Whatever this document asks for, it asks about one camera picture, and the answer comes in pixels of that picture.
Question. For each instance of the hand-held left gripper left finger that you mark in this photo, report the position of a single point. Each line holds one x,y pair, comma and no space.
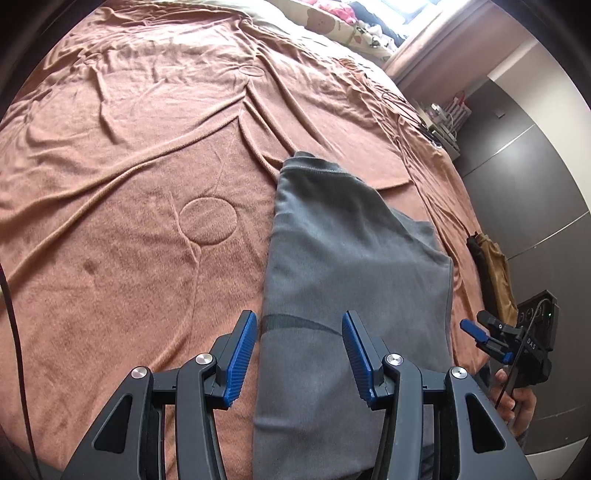
240,355

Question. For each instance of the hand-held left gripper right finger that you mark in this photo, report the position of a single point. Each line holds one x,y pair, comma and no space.
358,355

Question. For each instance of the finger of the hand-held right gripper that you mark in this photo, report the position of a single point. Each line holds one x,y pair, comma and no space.
496,323
475,333

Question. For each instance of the grey t-shirt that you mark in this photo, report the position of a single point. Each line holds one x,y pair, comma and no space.
341,249

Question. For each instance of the person's right hand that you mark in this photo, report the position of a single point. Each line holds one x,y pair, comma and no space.
512,406

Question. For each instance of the tan cloth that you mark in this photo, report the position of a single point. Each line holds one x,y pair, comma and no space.
501,277

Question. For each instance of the dark grey wardrobe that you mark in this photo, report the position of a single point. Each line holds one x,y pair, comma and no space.
531,184

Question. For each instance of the brown fleece blanket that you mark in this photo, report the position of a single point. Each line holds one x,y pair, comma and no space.
115,230

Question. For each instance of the pink curtain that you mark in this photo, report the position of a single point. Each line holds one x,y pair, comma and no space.
452,41

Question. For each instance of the window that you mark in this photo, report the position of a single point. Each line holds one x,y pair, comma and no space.
411,9

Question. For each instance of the bear print pillow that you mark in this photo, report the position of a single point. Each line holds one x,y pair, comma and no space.
351,27

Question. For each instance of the beige bed sheet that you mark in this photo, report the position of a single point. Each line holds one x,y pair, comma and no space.
277,16

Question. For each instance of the rack of items by wall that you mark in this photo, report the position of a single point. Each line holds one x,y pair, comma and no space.
441,134

